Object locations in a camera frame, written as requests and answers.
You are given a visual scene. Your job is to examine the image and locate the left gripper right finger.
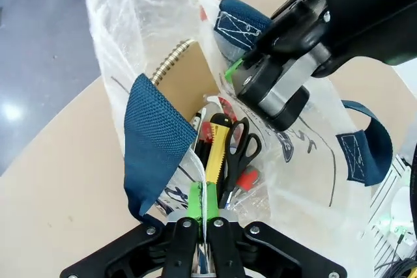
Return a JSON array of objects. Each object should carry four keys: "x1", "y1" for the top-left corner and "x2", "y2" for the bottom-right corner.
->
[{"x1": 207, "y1": 182, "x2": 348, "y2": 278}]

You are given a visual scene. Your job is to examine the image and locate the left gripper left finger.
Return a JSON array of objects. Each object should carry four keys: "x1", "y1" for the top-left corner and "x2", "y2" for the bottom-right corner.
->
[{"x1": 60, "y1": 182, "x2": 205, "y2": 278}]

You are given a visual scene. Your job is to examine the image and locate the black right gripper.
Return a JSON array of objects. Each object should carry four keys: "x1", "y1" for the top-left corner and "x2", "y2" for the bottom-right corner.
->
[{"x1": 246, "y1": 0, "x2": 417, "y2": 77}]

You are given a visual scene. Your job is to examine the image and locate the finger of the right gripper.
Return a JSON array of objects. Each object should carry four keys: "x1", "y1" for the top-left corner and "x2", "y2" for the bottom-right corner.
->
[{"x1": 224, "y1": 45, "x2": 330, "y2": 132}]

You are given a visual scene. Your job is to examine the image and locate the translucent white bag navy straps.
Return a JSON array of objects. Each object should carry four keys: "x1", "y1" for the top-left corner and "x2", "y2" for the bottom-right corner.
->
[{"x1": 83, "y1": 0, "x2": 395, "y2": 278}]

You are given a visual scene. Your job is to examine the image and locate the red white round label pack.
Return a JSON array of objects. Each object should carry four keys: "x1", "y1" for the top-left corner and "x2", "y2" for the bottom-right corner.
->
[{"x1": 216, "y1": 96, "x2": 237, "y2": 120}]

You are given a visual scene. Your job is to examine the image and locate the white pen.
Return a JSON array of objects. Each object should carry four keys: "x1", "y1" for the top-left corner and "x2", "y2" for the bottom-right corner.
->
[{"x1": 194, "y1": 106, "x2": 209, "y2": 129}]

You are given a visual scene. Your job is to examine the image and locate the orange grey small tool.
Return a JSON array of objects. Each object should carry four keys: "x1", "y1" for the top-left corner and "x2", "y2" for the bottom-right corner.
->
[{"x1": 237, "y1": 165, "x2": 261, "y2": 191}]

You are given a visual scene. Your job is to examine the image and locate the red black pen pack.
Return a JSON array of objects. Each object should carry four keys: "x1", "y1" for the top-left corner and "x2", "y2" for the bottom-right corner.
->
[{"x1": 194, "y1": 120, "x2": 214, "y2": 170}]

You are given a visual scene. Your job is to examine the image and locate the kraft brown spiral notebook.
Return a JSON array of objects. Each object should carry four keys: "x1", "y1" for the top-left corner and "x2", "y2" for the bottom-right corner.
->
[{"x1": 151, "y1": 39, "x2": 223, "y2": 123}]

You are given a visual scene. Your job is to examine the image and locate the yellow black utility knife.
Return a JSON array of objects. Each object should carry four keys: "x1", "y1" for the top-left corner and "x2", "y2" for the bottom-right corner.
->
[{"x1": 204, "y1": 113, "x2": 234, "y2": 185}]

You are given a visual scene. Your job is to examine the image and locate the white device green light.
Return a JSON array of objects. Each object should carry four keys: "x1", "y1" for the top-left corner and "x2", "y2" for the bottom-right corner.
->
[{"x1": 384, "y1": 185, "x2": 417, "y2": 249}]

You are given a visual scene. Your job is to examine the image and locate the black handled scissors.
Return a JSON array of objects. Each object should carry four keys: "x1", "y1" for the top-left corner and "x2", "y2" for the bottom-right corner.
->
[{"x1": 218, "y1": 117, "x2": 263, "y2": 209}]

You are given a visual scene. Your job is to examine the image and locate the black cable bundle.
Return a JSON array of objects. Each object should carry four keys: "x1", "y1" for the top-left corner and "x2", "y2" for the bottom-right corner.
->
[{"x1": 374, "y1": 230, "x2": 417, "y2": 278}]

